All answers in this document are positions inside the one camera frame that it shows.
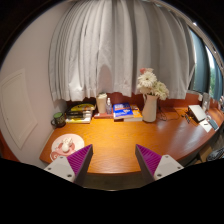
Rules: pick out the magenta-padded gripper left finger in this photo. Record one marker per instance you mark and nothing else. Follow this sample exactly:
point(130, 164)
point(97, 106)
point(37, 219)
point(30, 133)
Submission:
point(61, 166)

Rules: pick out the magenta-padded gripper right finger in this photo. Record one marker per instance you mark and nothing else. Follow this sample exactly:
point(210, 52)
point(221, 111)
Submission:
point(163, 165)

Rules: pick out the white computer mouse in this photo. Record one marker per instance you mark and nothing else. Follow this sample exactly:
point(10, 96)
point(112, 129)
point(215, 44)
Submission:
point(66, 146)

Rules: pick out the pink cartoon mouse pad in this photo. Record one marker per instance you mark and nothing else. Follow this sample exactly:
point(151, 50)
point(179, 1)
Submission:
point(77, 141)

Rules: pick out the dark green mug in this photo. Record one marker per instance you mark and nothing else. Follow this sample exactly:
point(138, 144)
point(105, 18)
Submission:
point(59, 120)

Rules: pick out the orange book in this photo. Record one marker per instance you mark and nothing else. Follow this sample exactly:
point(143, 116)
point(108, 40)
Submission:
point(137, 116)

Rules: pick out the thin dark book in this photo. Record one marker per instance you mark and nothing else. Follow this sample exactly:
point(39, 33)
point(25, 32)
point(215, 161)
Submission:
point(78, 113)

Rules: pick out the white jug vase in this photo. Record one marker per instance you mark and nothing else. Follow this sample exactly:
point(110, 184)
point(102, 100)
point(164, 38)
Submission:
point(150, 110)

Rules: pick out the white desk device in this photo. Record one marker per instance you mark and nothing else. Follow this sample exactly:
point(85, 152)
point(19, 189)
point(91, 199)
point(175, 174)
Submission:
point(197, 112)

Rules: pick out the yellow and black book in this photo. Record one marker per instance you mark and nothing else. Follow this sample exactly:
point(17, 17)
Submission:
point(81, 107)

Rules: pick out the red book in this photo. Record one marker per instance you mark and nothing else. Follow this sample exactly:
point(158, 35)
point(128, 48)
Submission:
point(101, 116)

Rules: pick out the blue book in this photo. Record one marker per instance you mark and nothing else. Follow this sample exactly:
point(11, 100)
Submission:
point(122, 110)

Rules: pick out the cream lidded tumbler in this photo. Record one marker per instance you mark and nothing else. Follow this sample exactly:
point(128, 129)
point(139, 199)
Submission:
point(101, 104)

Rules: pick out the clear spray bottle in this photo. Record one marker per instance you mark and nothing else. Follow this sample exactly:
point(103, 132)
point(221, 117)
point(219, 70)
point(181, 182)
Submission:
point(109, 108)

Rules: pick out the window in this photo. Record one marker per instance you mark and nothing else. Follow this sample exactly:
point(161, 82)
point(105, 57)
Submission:
point(203, 66)

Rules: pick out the white pleated curtain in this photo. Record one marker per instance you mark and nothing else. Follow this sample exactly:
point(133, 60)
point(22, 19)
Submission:
point(116, 50)

